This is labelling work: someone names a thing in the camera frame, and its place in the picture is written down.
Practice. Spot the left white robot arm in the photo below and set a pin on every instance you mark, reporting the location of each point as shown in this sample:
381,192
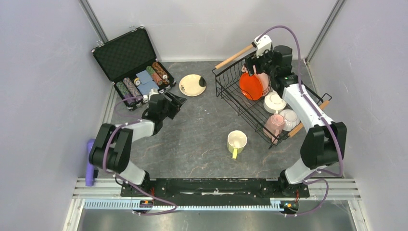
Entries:
112,146

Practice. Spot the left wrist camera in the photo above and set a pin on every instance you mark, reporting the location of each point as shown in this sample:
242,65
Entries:
149,95

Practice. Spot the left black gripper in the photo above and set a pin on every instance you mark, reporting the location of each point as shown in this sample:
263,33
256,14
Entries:
175,104

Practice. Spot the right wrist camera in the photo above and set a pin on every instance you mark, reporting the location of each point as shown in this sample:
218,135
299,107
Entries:
263,44

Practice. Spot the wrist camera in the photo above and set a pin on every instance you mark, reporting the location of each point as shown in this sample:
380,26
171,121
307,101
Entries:
263,44
149,95

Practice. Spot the yellow green mug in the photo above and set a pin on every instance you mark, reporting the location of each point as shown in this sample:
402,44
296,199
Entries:
236,141

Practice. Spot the purple flashlight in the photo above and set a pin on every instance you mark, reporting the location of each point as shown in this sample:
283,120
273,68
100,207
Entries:
91,171

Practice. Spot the white cup with handle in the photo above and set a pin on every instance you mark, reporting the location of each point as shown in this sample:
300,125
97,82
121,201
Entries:
273,103

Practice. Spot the orange plate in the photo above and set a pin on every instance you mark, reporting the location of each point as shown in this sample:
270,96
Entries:
251,87

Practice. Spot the pink and cream plate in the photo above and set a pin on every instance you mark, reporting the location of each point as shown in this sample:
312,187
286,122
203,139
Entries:
265,82

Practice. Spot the black wire dish rack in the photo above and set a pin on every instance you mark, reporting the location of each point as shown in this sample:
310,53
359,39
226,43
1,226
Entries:
251,110

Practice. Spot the black poker chip case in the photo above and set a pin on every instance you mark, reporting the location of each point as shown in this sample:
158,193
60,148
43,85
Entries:
125,56

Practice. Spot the blue card deck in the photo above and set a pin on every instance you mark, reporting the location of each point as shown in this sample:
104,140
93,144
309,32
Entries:
146,83

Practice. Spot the cream plate with black spot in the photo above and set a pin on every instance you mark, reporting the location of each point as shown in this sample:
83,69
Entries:
192,85

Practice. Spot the pink mug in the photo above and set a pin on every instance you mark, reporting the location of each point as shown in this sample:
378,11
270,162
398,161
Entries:
273,127

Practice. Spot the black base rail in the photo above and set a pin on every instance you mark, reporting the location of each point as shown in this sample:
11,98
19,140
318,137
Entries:
206,193

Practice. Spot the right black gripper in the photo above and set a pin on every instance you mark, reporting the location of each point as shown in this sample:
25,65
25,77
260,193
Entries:
252,60

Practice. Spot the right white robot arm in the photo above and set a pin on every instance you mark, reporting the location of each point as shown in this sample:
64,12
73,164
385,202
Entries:
325,139

